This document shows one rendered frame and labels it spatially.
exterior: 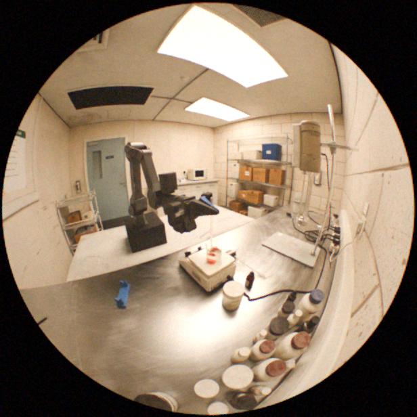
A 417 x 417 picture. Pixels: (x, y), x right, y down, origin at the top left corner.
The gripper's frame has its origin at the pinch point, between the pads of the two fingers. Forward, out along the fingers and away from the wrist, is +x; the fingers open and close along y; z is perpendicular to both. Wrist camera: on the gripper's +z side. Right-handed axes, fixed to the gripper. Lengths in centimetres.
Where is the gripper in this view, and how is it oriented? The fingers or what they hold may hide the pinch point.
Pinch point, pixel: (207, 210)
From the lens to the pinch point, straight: 37.6
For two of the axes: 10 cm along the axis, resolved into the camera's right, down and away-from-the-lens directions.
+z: 0.0, 9.5, 3.1
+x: 8.4, 1.7, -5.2
